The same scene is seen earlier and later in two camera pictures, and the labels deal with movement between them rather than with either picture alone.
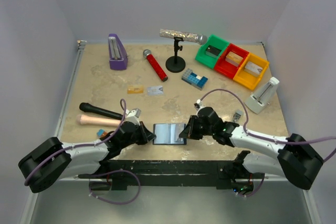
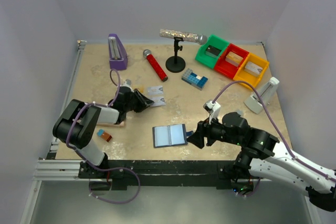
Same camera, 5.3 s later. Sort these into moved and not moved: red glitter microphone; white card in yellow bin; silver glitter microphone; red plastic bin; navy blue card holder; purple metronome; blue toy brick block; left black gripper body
Moved: left black gripper body
Not moved: navy blue card holder; red plastic bin; purple metronome; silver glitter microphone; white card in yellow bin; red glitter microphone; blue toy brick block
